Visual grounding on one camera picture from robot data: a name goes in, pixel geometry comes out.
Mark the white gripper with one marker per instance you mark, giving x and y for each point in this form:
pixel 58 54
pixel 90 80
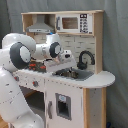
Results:
pixel 62 61

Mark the wooden toy kitchen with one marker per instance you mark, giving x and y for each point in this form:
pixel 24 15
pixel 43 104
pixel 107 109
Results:
pixel 94 88

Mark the black toy faucet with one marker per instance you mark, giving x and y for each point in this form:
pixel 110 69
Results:
pixel 83 62

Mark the grey toy sink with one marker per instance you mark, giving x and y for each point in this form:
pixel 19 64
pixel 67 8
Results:
pixel 73 74

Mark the black toy stove top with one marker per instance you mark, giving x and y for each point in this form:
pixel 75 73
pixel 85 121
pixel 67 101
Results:
pixel 37 66

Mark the toy microwave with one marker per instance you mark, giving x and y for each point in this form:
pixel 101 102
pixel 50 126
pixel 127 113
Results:
pixel 74 23

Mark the right red oven knob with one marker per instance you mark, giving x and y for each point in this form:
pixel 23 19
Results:
pixel 35 83

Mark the grey range hood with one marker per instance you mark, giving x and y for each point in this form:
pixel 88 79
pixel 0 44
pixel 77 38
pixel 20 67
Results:
pixel 40 26

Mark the white cupboard door with dispenser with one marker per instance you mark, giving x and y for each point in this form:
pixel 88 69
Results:
pixel 63 106

